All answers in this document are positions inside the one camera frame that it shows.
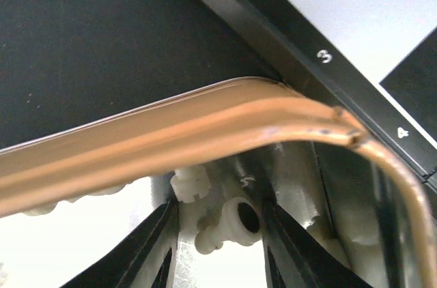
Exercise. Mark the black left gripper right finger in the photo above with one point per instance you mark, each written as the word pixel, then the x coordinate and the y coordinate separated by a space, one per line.
pixel 293 258

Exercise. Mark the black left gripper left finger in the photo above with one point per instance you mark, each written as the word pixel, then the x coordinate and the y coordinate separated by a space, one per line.
pixel 142 259

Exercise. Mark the black and white chessboard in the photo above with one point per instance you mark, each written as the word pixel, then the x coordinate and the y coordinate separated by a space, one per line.
pixel 378 57

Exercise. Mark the tan sweet bear tin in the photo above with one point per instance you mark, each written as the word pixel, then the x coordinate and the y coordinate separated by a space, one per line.
pixel 196 127

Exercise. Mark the white chess piece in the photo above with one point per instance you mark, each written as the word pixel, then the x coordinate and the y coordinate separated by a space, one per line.
pixel 238 222

